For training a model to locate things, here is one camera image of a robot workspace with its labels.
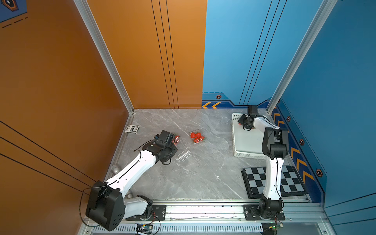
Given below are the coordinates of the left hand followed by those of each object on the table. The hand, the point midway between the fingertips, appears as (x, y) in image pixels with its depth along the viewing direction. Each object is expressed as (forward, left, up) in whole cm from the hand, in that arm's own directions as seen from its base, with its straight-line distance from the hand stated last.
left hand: (176, 148), depth 85 cm
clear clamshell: (-3, -6, -10) cm, 12 cm away
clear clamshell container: (+19, -12, -10) cm, 25 cm away
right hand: (+31, -46, -10) cm, 56 cm away
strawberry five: (+16, -13, -9) cm, 23 cm away
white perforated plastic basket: (+11, -47, -10) cm, 49 cm away
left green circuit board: (-37, +13, -13) cm, 42 cm away
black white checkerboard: (-16, -64, -7) cm, 66 cm away
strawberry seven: (+11, -14, -7) cm, 19 cm away
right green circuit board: (-36, -50, -11) cm, 63 cm away
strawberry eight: (+16, -10, -9) cm, 21 cm away
